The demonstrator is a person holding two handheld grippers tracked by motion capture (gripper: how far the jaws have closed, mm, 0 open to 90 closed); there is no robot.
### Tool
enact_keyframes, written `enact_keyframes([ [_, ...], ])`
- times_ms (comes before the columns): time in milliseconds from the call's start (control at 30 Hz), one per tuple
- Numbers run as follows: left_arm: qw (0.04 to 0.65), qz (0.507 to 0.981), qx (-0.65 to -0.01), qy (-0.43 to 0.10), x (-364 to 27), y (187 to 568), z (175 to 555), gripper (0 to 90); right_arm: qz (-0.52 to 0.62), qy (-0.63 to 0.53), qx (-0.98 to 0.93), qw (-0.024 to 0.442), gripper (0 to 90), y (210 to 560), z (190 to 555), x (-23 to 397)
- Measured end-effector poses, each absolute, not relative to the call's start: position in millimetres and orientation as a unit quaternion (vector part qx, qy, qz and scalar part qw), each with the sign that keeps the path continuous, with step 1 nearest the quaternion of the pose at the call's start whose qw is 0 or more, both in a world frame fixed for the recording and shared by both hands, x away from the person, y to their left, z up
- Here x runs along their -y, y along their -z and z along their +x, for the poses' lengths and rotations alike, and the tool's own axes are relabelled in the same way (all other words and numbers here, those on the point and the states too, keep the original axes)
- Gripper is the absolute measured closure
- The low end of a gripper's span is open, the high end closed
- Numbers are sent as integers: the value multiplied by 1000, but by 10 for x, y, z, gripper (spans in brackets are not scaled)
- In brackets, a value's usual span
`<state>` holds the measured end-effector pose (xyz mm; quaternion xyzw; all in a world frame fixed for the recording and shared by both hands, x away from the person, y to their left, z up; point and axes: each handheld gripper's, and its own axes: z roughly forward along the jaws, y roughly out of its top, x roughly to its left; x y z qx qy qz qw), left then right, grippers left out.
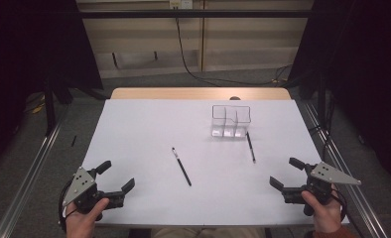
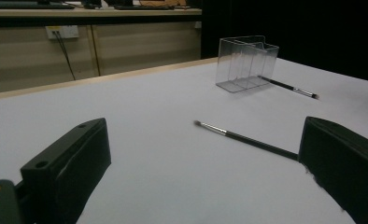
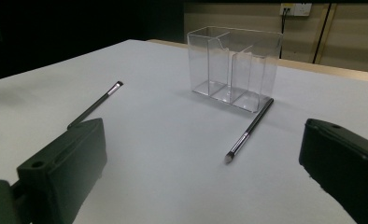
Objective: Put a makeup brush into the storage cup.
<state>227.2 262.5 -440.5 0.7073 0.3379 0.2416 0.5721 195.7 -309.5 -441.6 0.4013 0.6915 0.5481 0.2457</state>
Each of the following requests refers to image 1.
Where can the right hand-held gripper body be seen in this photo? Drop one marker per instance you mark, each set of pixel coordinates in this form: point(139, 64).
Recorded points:
point(332, 175)

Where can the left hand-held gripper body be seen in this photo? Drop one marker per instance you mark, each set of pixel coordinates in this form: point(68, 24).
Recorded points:
point(79, 185)

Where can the black makeup brush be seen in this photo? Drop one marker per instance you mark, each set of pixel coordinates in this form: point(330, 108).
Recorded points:
point(181, 167)
point(250, 147)

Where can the clear acrylic organizer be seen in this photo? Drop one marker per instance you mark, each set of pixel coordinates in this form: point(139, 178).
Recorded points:
point(216, 130)

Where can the person's left hand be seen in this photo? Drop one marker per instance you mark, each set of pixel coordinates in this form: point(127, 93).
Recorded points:
point(82, 224)

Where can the person's right hand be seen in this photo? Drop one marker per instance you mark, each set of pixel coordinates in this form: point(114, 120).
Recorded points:
point(327, 216)

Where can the small black floor object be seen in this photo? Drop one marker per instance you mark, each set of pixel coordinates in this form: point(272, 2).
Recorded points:
point(73, 141)

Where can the white table sheet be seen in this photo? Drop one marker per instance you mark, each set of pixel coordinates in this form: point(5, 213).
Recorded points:
point(150, 132)

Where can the metal floor rail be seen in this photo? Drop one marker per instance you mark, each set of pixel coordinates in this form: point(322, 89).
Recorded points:
point(372, 218)
point(28, 178)

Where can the black stand post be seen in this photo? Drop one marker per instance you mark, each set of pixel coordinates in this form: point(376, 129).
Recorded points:
point(49, 105)
point(322, 95)

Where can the white wall socket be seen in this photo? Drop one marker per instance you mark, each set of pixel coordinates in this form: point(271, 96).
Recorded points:
point(180, 3)

